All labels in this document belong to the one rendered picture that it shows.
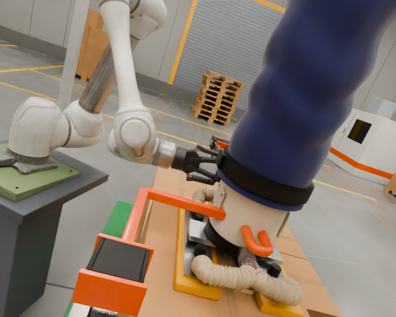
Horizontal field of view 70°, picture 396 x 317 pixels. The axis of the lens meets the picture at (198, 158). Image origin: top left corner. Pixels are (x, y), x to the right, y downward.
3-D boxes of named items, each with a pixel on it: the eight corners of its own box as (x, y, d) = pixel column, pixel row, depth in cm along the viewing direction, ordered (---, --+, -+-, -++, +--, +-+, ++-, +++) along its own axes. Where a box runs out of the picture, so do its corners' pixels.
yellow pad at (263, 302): (302, 322, 61) (312, 305, 60) (259, 311, 60) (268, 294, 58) (262, 232, 93) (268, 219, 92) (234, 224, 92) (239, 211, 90)
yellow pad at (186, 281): (219, 302, 59) (227, 283, 57) (173, 290, 57) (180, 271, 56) (208, 216, 91) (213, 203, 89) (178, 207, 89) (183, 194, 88)
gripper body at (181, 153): (176, 141, 96) (202, 149, 97) (170, 164, 99) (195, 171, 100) (176, 148, 89) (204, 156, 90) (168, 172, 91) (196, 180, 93)
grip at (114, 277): (137, 317, 37) (147, 288, 35) (70, 302, 36) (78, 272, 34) (146, 272, 45) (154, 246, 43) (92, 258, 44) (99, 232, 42)
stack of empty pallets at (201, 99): (229, 127, 818) (246, 83, 779) (192, 116, 800) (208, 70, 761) (222, 119, 940) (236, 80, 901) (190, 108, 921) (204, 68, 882)
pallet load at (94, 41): (102, 87, 751) (118, 18, 699) (63, 74, 734) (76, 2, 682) (112, 83, 864) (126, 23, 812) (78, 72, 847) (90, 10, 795)
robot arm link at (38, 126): (-2, 140, 114) (10, 88, 108) (43, 141, 130) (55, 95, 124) (19, 158, 107) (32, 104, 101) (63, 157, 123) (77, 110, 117)
